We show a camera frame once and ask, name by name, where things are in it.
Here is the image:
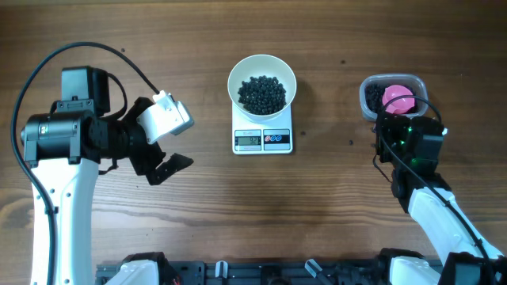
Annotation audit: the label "white bowl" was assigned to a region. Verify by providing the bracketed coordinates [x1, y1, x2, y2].
[227, 55, 297, 120]

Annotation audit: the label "pink plastic measuring scoop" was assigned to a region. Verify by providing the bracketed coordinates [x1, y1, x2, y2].
[382, 85, 415, 115]

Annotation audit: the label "black beans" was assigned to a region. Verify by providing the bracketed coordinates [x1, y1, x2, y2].
[236, 74, 387, 116]

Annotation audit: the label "left black camera cable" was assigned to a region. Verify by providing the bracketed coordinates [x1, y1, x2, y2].
[10, 41, 161, 285]

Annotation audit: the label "right black camera cable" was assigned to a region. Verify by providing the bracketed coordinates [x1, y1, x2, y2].
[375, 94, 496, 285]

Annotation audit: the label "clear plastic food container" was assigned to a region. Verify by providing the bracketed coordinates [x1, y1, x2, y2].
[359, 74, 428, 121]

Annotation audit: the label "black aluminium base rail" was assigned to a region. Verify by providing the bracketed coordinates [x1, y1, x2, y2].
[94, 259, 397, 285]

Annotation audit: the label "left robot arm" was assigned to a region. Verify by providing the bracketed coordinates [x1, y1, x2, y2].
[21, 66, 194, 284]

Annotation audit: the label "black camera cable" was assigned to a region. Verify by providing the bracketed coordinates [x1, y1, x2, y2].
[375, 94, 496, 285]
[10, 41, 161, 285]

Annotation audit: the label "white digital kitchen scale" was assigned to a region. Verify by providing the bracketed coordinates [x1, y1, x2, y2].
[232, 104, 293, 155]

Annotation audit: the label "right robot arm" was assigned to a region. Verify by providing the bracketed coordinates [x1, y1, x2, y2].
[376, 114, 506, 284]

